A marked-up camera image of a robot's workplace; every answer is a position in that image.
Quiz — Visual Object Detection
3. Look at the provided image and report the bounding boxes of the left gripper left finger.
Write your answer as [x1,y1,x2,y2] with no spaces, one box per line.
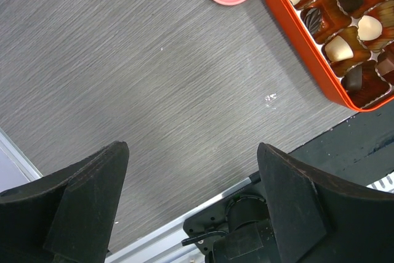
[1,141,129,262]

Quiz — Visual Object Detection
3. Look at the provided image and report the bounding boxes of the orange chocolate box tray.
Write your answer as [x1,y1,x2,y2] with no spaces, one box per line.
[266,0,393,112]

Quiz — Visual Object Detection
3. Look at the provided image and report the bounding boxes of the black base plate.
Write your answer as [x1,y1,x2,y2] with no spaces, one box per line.
[290,103,393,186]

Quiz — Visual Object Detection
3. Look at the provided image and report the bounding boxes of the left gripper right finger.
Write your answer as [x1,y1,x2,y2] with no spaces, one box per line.
[257,143,393,262]

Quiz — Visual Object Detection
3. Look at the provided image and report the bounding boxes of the white cable duct rail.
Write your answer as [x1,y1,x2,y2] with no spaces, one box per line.
[368,172,394,193]

